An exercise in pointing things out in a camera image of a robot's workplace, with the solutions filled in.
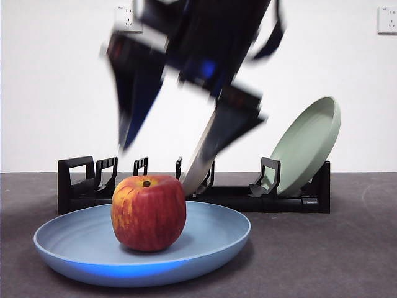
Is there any red yellow apple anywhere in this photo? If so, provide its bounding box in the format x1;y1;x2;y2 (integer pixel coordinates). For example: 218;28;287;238
110;174;187;253

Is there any blue plate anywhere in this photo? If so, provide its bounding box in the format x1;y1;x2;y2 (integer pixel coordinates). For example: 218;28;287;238
33;200;251;288

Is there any beige plate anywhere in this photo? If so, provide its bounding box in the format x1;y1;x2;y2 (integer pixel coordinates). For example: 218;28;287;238
181;110;218;198

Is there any green plate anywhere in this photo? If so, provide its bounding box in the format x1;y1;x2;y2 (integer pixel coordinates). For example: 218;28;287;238
269;96;342;197

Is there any black plate rack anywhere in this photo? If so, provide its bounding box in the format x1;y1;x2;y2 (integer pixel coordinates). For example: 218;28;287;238
57;155;331;215

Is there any white wall socket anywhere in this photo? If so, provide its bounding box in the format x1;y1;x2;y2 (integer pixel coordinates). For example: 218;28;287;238
114;4;143;34
377;6;397;35

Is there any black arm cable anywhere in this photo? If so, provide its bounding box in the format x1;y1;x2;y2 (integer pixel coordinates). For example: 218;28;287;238
248;0;286;61

